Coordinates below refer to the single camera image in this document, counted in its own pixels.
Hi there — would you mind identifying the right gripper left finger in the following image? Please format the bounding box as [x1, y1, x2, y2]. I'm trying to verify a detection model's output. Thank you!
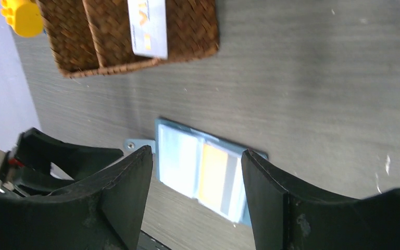
[0, 146, 153, 249]

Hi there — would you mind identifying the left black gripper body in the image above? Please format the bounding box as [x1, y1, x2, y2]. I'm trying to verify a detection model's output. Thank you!
[0, 148, 72, 197]

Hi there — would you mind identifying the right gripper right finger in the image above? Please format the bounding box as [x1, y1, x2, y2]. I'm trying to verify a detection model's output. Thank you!
[241, 150, 400, 249]

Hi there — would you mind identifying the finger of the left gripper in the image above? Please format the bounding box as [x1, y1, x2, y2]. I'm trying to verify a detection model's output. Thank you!
[14, 128, 123, 180]

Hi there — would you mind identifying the orange credit card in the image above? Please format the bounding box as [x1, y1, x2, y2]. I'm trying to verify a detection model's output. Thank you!
[198, 144, 228, 211]

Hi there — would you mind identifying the blue card holder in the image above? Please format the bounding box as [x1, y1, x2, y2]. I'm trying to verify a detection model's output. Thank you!
[124, 118, 252, 226]

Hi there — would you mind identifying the brown wicker basket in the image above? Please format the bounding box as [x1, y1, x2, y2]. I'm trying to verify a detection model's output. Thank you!
[37, 1, 219, 78]

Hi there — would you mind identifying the blue yellow toy car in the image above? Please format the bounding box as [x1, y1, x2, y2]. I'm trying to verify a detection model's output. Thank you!
[0, 0, 44, 38]

